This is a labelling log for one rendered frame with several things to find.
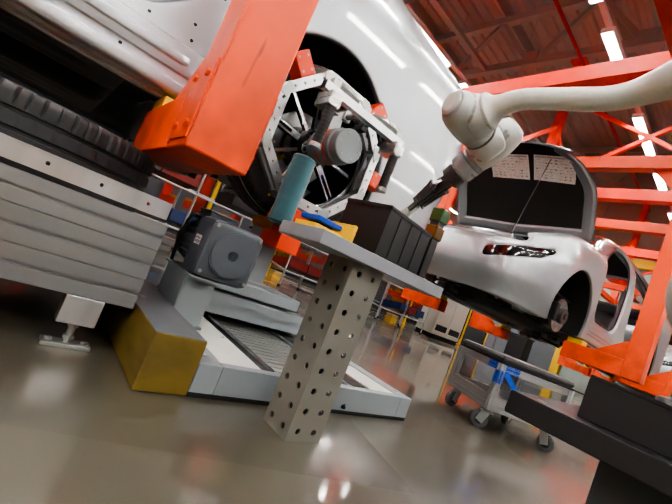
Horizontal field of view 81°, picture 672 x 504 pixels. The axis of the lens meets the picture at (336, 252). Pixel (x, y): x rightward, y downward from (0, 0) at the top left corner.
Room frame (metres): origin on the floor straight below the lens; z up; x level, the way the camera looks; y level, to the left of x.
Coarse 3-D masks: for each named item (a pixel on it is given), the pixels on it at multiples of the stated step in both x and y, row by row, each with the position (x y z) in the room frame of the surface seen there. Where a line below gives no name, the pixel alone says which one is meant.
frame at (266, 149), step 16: (304, 80) 1.43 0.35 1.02; (320, 80) 1.47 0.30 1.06; (288, 96) 1.41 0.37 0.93; (272, 128) 1.40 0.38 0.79; (368, 128) 1.65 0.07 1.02; (272, 144) 1.42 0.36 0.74; (368, 144) 1.72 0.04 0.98; (272, 160) 1.45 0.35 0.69; (368, 160) 1.71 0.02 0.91; (272, 176) 1.45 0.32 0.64; (368, 176) 1.71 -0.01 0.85; (272, 192) 1.51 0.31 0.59; (352, 192) 1.72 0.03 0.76; (304, 208) 1.56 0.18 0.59; (320, 208) 1.60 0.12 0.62; (336, 208) 1.65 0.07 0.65
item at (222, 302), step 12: (216, 288) 1.52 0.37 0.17; (216, 300) 1.46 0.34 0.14; (228, 300) 1.49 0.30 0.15; (240, 300) 1.52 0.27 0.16; (252, 300) 1.62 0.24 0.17; (216, 312) 1.47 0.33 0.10; (228, 312) 1.50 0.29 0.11; (240, 312) 1.53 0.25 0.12; (252, 312) 1.56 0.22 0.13; (264, 312) 1.59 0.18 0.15; (276, 312) 1.62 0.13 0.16; (288, 312) 1.72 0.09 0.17; (264, 324) 1.60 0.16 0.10; (276, 324) 1.63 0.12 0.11; (288, 324) 1.67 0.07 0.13; (300, 324) 1.71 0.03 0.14
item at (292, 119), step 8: (288, 112) 1.66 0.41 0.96; (296, 112) 1.68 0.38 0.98; (288, 120) 1.67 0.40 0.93; (296, 120) 1.69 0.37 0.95; (296, 128) 1.70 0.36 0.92; (288, 136) 1.68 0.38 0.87; (280, 144) 1.67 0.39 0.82; (288, 144) 1.65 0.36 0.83; (280, 152) 1.68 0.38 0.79; (288, 152) 1.66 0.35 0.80; (280, 160) 1.69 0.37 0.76; (288, 160) 1.71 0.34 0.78; (280, 168) 1.70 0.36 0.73; (312, 176) 1.80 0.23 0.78
